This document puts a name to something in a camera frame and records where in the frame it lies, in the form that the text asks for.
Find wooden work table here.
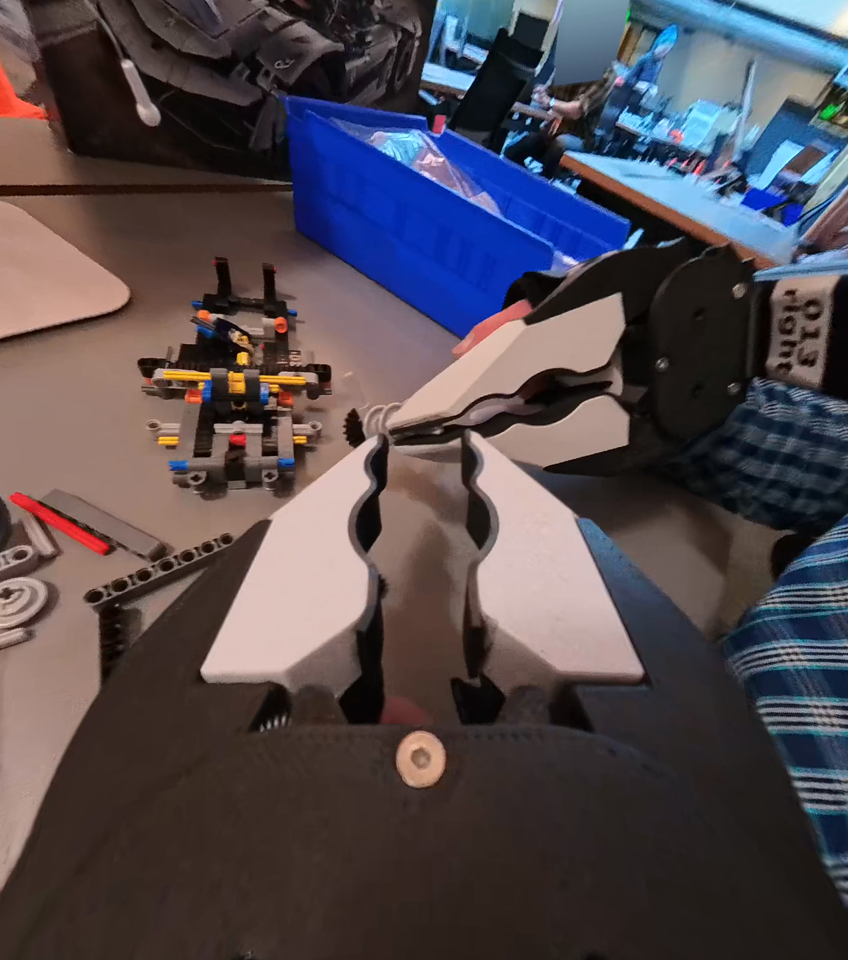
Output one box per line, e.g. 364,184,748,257
562,150,796,264

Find toy car chassis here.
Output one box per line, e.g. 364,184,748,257
137,256,333,498

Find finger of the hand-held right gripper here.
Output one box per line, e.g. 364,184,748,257
392,291,632,436
392,392,632,468

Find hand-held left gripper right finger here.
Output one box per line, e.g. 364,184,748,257
461,433,647,687

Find clear bags of toy parts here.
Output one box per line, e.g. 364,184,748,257
364,127,470,189

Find white cable plug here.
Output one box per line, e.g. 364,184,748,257
97,11,164,129

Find black office chair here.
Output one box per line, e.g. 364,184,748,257
461,30,545,144

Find grey toy pulley wheel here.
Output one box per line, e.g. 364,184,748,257
0,576,50,630

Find blue plastic bin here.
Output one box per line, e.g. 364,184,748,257
285,93,631,339

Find black holed toy beam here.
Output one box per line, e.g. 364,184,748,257
96,600,136,680

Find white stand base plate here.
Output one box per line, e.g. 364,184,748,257
0,196,132,354

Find red toy axle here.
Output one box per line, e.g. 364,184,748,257
10,491,111,556

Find dark grey flat toy beam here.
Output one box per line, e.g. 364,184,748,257
40,489,173,560

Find grey wheel with black gear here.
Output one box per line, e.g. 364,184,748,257
345,401,398,451

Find short grey toy axle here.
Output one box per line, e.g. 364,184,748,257
19,517,59,560

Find dark toy set box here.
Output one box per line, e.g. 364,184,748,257
41,0,440,181

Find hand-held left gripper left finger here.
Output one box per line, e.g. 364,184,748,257
199,436,389,687

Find dark grey holed toy beam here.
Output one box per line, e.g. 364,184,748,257
83,532,237,607

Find person's plaid shirt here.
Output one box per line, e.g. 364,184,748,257
724,480,848,960

